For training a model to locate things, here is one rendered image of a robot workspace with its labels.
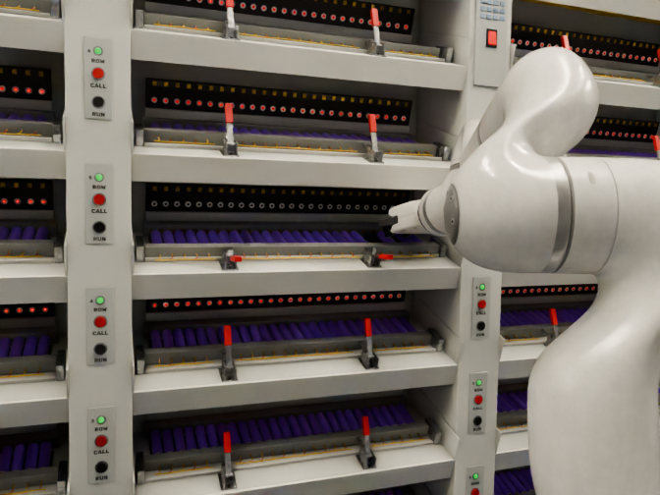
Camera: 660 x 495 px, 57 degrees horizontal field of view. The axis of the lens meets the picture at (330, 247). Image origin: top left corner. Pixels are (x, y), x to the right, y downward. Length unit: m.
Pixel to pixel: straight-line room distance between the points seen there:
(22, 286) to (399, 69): 0.73
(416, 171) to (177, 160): 0.43
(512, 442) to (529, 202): 0.94
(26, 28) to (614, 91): 1.11
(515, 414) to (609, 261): 0.92
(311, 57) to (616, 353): 0.75
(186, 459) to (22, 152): 0.58
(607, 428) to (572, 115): 0.27
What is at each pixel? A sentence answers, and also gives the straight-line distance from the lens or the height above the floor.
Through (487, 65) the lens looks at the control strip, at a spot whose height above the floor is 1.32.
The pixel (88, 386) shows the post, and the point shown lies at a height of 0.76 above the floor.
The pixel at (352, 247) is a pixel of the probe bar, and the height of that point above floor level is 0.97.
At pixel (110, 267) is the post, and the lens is 1.01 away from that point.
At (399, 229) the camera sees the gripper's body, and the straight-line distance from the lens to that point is 1.10.
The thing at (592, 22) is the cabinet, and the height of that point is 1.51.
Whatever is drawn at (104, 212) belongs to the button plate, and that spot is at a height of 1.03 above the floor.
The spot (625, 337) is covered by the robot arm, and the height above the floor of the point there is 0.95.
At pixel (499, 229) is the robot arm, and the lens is 0.49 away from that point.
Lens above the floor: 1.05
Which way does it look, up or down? 4 degrees down
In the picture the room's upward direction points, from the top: 1 degrees clockwise
